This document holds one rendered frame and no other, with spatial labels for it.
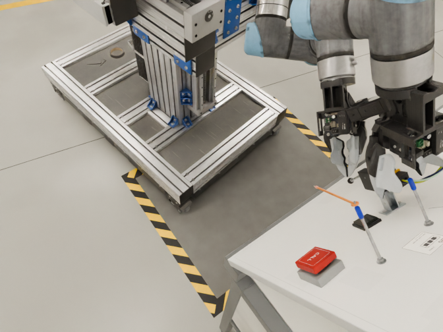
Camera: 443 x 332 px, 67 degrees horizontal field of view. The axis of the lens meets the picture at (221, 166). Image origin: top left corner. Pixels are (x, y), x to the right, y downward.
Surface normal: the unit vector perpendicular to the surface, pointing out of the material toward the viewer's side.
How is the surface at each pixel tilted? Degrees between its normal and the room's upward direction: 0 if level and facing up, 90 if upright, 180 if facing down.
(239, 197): 0
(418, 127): 101
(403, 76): 79
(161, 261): 0
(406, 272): 54
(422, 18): 63
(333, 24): 95
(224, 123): 0
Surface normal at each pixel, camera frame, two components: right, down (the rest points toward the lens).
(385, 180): -0.93, 0.22
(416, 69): 0.06, 0.55
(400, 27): -0.36, 0.63
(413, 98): -0.87, 0.47
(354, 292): -0.45, -0.88
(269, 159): 0.05, -0.55
